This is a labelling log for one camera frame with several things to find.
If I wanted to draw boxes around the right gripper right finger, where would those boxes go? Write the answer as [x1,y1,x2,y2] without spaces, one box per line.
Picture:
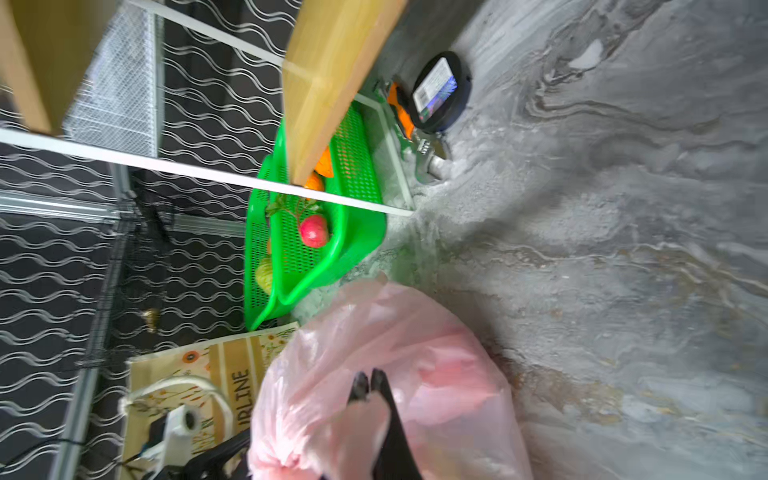
[370,369,422,480]

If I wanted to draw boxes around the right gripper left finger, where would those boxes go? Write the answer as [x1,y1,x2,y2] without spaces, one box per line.
[347,372,370,404]

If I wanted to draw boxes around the pink plastic grocery bag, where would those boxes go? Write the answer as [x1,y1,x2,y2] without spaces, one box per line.
[247,277,532,479]

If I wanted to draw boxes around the cream canvas tote bag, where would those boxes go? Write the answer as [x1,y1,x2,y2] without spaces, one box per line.
[119,322,299,473]

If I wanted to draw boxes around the green plastic basket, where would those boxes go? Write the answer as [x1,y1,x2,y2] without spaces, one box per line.
[266,106,386,304]
[244,189,290,331]

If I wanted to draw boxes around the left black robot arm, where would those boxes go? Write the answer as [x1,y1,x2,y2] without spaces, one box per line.
[181,429,251,480]

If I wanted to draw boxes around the green cabbage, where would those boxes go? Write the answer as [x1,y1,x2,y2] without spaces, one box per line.
[254,256,273,295]

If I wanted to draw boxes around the orange tangerine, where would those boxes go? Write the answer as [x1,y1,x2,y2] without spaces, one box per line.
[315,147,334,178]

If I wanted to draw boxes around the white wooden two-tier shelf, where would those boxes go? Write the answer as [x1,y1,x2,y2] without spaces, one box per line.
[0,0,416,218]

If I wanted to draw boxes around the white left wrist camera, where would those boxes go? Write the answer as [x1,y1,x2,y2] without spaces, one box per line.
[140,405,202,479]

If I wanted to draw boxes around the orange-handled adjustable wrench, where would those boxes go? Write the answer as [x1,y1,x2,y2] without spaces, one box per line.
[385,81,452,185]

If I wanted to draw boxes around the black wire wall rack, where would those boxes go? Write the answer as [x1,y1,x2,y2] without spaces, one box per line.
[74,199,174,369]

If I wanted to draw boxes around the white wire wall basket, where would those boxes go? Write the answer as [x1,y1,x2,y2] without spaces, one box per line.
[63,2,163,157]

